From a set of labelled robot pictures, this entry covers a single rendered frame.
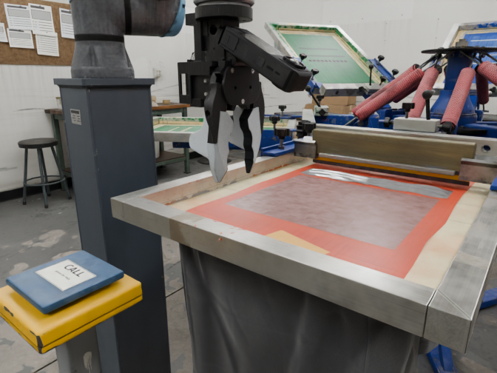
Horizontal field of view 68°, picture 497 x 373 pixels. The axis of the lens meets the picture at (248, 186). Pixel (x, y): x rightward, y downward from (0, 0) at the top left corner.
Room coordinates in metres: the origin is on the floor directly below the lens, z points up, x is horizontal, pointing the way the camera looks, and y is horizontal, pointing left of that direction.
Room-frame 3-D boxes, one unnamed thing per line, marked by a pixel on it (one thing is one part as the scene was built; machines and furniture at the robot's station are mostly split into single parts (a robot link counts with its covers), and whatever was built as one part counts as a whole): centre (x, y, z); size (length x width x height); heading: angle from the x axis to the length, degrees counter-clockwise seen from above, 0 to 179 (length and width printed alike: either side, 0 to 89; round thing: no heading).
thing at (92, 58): (0.99, 0.37, 1.25); 0.15 x 0.15 x 0.10
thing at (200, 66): (0.51, 0.04, 1.22); 0.09 x 0.08 x 0.12; 52
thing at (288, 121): (1.74, 0.03, 1.05); 1.08 x 0.61 x 0.23; 82
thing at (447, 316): (0.78, -0.22, 0.97); 0.79 x 0.58 x 0.04; 142
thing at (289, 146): (1.14, -0.15, 0.97); 0.30 x 0.05 x 0.07; 142
